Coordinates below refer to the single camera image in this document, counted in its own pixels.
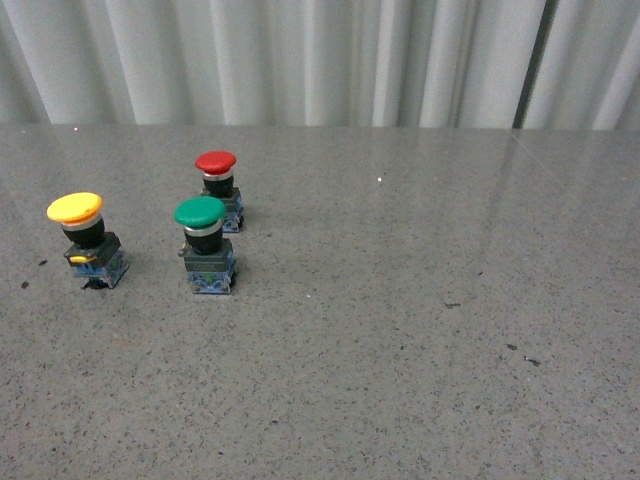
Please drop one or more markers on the white pleated curtain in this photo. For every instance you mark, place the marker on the white pleated curtain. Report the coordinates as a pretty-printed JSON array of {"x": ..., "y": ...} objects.
[{"x": 475, "y": 64}]

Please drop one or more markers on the red mushroom push button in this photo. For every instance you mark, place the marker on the red mushroom push button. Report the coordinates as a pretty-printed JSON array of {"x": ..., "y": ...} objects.
[{"x": 218, "y": 179}]

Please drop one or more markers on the green mushroom push button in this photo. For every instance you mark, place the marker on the green mushroom push button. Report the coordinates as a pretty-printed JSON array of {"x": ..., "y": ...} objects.
[{"x": 208, "y": 256}]

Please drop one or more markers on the yellow mushroom push button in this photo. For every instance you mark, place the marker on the yellow mushroom push button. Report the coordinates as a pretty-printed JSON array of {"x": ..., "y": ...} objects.
[{"x": 95, "y": 253}]

